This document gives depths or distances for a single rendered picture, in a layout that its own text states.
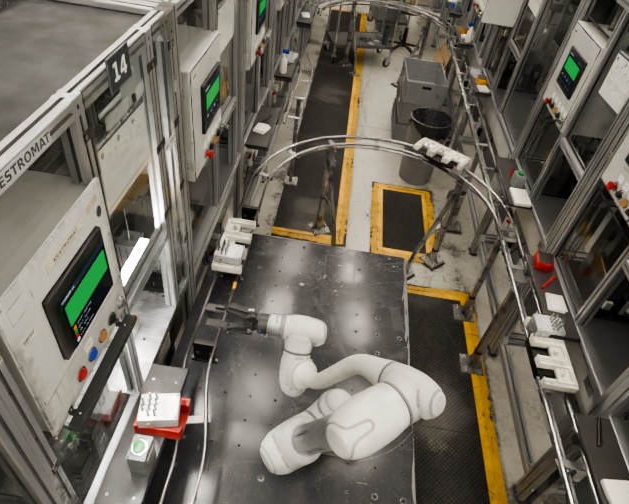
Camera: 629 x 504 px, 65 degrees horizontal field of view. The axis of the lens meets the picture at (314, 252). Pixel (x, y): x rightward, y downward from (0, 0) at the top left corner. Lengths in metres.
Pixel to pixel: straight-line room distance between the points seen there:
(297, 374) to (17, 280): 1.01
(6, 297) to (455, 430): 2.52
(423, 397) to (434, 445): 1.67
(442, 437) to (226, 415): 1.37
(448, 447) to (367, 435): 1.77
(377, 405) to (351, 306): 1.28
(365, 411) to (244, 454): 0.87
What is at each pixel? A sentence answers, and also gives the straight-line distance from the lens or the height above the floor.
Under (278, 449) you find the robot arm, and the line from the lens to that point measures 1.80.
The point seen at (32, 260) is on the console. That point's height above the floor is 1.83.
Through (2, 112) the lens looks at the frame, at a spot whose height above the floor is 2.01.
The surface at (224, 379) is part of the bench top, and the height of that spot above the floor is 0.68.
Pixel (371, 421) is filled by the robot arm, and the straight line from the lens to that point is 1.26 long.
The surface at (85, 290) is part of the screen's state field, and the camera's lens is 1.25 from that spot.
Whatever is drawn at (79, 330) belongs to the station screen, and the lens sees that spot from 1.27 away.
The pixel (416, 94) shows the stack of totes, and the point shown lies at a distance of 5.09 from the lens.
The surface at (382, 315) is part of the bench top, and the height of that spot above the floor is 0.68.
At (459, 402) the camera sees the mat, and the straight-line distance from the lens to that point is 3.18.
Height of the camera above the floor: 2.54
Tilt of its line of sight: 43 degrees down
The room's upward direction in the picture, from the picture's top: 9 degrees clockwise
